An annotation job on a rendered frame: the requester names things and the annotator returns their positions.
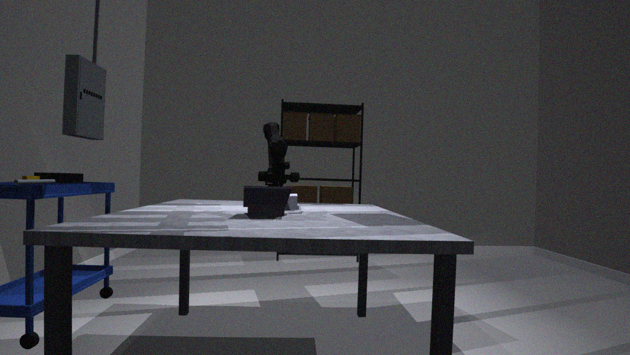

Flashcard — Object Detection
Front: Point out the grey switch panel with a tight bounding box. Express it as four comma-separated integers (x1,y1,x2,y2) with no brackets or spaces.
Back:
243,186,292,216

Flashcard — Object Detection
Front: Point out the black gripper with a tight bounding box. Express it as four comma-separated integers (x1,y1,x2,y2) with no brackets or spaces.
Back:
258,160,299,186

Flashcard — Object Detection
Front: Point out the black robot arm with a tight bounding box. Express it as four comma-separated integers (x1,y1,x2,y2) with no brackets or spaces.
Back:
263,122,289,174

